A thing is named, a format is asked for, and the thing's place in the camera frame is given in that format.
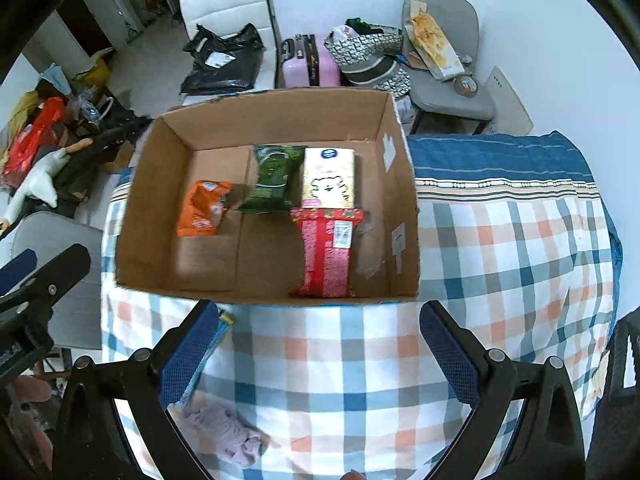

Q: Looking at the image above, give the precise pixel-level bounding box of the yellow white tissue pack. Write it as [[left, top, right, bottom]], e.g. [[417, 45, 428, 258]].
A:
[[300, 148, 356, 209]]

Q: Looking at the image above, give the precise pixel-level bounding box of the dark green tissue pack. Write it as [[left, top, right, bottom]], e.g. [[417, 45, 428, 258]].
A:
[[239, 145, 306, 214]]

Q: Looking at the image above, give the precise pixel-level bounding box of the white goose plush toy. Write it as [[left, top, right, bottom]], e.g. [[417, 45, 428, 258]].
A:
[[1, 138, 93, 234]]

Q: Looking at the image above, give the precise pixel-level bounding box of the tape roll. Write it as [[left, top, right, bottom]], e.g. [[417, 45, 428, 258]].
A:
[[454, 74, 480, 98]]

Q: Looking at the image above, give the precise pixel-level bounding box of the black plastic bag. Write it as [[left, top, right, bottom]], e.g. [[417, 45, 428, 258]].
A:
[[180, 23, 265, 96]]

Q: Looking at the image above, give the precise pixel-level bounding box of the orange tissue pack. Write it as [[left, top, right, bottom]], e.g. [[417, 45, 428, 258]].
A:
[[176, 180, 233, 236]]

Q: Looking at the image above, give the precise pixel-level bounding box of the grey chair at left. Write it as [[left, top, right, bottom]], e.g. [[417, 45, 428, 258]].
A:
[[12, 212, 102, 351]]

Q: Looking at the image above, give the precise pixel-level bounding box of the brown cardboard box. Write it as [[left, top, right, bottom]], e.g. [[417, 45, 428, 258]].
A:
[[114, 87, 420, 304]]

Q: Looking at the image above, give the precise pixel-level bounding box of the pink suitcase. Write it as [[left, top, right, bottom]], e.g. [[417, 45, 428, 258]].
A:
[[280, 34, 341, 88]]

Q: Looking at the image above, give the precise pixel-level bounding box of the black white patterned bag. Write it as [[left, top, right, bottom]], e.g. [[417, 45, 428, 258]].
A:
[[323, 18, 411, 99]]

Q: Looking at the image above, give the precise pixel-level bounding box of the plaid blue orange tablecloth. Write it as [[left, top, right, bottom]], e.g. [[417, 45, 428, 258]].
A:
[[98, 130, 625, 480]]

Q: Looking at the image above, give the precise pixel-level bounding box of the red tissue pack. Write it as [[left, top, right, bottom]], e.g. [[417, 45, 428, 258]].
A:
[[290, 208, 363, 298]]

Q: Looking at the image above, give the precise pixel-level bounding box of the red plastic bag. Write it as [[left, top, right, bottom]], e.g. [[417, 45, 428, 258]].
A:
[[1, 96, 67, 188]]

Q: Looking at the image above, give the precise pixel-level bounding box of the grey fabric chair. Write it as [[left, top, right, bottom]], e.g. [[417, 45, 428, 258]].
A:
[[401, 0, 495, 133]]

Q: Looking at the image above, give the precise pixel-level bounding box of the white padded chair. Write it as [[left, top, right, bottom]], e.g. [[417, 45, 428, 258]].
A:
[[180, 0, 279, 92]]

